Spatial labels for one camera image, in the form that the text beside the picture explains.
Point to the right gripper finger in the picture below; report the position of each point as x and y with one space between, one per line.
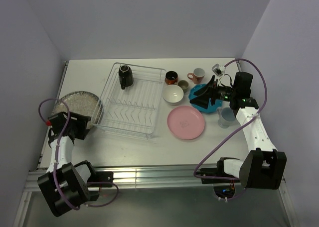
200 101
208 88

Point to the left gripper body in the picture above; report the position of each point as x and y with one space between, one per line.
69 126

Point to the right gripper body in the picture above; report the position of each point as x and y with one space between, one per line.
221 92

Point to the black mug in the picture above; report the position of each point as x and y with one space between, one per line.
125 76

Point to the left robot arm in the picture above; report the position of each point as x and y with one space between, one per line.
64 185

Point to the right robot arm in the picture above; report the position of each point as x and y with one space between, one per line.
264 165

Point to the pink mug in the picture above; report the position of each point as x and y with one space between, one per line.
197 75

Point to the speckled grey plate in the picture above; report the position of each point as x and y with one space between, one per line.
86 104

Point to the small olive green cup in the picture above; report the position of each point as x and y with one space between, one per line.
184 85

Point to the light blue footed cup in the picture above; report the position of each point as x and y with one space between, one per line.
226 117

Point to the pink plate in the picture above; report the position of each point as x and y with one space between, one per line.
186 122

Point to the white bowl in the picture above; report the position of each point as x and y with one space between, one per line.
173 94

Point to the black and orange cup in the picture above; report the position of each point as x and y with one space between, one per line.
171 77

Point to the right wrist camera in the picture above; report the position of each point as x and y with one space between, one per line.
218 70

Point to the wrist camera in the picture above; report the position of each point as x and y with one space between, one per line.
57 121
218 70

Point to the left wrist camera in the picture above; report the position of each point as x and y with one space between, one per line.
57 121

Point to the white wire dish rack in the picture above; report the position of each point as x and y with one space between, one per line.
131 111

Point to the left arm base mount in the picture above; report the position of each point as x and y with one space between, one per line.
98 182

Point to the aluminium mounting rail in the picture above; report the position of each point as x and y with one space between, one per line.
145 177

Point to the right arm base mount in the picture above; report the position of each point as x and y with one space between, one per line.
216 176

